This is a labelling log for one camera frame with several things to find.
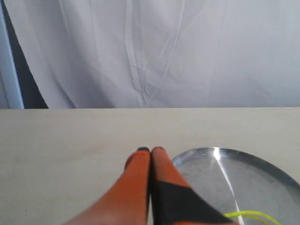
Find neon yellow-green flexible tube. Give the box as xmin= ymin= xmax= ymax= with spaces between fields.
xmin=224 ymin=210 xmax=281 ymax=225

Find white backdrop sheet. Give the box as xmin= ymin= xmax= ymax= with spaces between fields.
xmin=4 ymin=0 xmax=300 ymax=108

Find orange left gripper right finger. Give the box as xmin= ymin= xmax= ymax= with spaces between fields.
xmin=151 ymin=147 xmax=234 ymax=225

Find round stainless steel plate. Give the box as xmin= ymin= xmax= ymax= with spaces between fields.
xmin=173 ymin=147 xmax=300 ymax=225

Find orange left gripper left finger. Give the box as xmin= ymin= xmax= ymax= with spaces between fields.
xmin=65 ymin=147 xmax=150 ymax=225

